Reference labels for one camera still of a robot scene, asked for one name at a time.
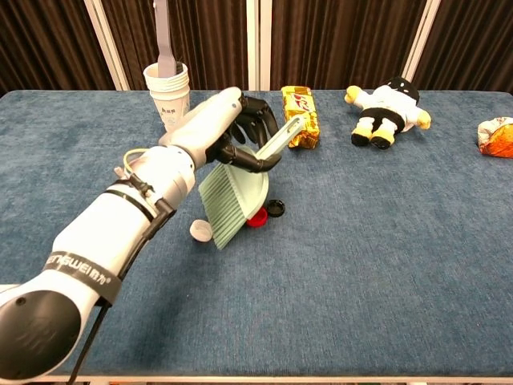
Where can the red bottle cap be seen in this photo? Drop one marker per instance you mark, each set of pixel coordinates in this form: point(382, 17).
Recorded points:
point(257, 220)

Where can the white aluminium frame post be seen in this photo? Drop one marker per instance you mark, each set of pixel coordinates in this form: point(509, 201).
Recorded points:
point(422, 40)
point(106, 40)
point(258, 40)

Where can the white paper cup stack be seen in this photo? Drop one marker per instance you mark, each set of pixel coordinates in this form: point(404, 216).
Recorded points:
point(170, 108)

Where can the black ring cap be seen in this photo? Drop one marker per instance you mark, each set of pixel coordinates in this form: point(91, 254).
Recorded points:
point(275, 207)

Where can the black and white plush doll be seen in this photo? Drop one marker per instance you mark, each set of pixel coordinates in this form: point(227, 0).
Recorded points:
point(386, 106)

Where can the yellow snack packet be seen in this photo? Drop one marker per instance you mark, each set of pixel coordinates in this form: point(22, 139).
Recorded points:
point(300, 104)

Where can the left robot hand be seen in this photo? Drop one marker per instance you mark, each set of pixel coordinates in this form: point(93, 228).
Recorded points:
point(208, 120)

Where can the crumpled orange snack bag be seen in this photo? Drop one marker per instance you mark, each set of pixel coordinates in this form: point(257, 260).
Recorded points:
point(499, 140)

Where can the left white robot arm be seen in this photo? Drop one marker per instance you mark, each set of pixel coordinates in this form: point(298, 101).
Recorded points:
point(100, 232)

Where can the white bottle cap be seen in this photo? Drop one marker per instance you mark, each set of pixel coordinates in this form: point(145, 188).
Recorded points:
point(199, 232)

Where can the blue felt table cover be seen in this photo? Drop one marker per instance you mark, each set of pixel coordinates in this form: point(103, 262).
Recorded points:
point(340, 260)

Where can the dark brown pleated curtain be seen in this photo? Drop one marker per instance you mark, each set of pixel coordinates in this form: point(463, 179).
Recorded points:
point(340, 40)
point(208, 40)
point(473, 40)
point(48, 40)

